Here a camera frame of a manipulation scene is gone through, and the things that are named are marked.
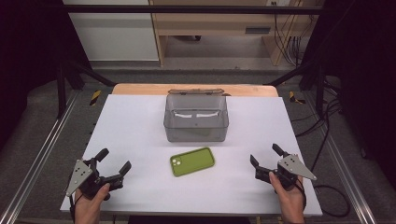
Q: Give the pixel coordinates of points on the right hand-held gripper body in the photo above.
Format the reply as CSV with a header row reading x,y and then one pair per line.
x,y
292,166

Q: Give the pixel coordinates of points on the black metal stand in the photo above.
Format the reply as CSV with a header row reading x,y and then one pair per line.
x,y
319,90
61,90

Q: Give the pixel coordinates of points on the light wooden desk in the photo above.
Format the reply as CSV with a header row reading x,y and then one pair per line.
x,y
211,23

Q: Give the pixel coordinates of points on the yellow black tape strip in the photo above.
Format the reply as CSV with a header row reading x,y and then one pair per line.
x,y
293,97
95,97

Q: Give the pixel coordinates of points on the transparent grey storage box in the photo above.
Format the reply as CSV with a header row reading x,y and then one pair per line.
x,y
196,127

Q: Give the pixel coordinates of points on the person's left hand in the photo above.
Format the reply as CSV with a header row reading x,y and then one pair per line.
x,y
88,208

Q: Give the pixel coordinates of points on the black horizontal frame bar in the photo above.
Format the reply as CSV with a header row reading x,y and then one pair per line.
x,y
186,9

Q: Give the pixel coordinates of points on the person's right hand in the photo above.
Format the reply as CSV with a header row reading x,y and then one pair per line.
x,y
291,202

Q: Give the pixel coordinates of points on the wooden table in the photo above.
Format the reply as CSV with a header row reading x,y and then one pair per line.
x,y
143,89

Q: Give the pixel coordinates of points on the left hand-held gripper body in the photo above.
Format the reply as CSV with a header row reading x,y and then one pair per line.
x,y
81,174

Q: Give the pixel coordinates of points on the white cabinet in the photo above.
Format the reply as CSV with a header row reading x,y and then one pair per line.
x,y
115,34

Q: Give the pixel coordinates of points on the green phone case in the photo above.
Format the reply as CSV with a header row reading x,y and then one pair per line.
x,y
192,161

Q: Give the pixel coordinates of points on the black curtain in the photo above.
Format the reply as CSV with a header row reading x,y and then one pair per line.
x,y
28,62
364,77

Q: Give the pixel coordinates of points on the aluminium rail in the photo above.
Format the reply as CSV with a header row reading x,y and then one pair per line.
x,y
37,161
345,174

